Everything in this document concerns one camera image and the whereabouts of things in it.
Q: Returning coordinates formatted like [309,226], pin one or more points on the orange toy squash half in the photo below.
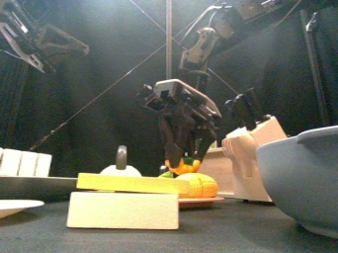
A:
[184,167]

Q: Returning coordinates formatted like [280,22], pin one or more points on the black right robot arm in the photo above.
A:
[202,49]

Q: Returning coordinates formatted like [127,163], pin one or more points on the wooden box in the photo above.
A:
[216,174]

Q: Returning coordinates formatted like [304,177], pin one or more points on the green toy vegetable piece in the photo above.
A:
[166,174]

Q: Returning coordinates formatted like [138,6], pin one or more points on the cream knife block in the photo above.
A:
[256,158]

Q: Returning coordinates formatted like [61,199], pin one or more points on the yellow toy corn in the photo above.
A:
[202,186]

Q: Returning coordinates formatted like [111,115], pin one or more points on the yellow flat block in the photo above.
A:
[133,183]

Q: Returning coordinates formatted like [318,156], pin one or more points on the pink tray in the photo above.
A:
[201,201]

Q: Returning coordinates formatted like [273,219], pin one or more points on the cream rectangular block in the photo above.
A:
[123,210]

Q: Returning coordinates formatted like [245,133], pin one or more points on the light blue bowl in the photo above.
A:
[304,181]

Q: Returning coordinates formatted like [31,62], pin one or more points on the white rectangular block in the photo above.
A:
[43,164]
[27,163]
[10,162]

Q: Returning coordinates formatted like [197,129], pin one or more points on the grey plate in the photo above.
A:
[38,187]

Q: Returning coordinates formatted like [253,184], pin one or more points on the white plate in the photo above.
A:
[18,207]

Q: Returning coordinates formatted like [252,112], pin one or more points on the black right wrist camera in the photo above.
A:
[151,98]

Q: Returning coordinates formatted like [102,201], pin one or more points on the metal frame pole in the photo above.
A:
[169,39]

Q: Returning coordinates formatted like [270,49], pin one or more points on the black frame post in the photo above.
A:
[314,72]

